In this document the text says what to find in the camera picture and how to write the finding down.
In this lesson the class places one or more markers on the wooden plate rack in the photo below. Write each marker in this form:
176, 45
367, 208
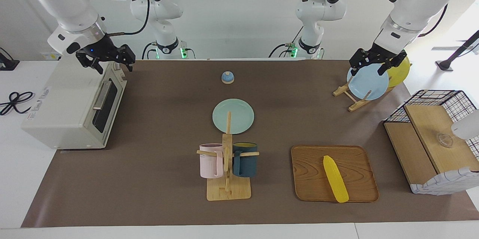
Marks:
358, 105

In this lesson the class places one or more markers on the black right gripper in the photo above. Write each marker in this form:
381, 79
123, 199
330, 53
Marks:
103, 48

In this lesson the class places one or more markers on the yellow plate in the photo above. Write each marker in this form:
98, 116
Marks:
399, 74

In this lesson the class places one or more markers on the wooden mug rack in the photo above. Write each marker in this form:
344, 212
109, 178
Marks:
228, 193

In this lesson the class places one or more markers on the small clear glass cup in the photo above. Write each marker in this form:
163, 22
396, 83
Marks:
444, 140

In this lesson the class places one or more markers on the light blue plate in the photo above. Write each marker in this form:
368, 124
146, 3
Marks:
368, 83

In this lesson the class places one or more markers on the brown table mat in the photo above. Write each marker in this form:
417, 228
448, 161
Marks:
168, 179

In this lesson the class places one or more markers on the brown wooden tray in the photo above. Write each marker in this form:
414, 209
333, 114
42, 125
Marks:
310, 175

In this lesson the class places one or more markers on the mint green plate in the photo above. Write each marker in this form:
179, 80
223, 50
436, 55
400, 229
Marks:
241, 115

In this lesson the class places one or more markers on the white rounded device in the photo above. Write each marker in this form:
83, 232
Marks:
467, 126

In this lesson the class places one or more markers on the pink mug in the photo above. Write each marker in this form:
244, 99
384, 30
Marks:
209, 162

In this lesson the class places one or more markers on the dark blue mug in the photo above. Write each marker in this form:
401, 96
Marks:
247, 164

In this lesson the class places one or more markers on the small black stand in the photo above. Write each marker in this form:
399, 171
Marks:
7, 65

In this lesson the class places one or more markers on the yellow corn cob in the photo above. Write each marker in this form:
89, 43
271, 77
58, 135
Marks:
335, 179

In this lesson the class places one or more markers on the light wooden step shelf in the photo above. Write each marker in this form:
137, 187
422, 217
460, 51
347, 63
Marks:
430, 126

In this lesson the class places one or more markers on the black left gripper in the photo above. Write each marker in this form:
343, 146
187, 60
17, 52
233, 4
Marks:
380, 52

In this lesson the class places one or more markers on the cream toaster oven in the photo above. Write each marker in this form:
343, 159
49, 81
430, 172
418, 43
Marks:
63, 104

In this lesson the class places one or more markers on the white box with yellow label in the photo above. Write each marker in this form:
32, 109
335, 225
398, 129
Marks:
50, 56

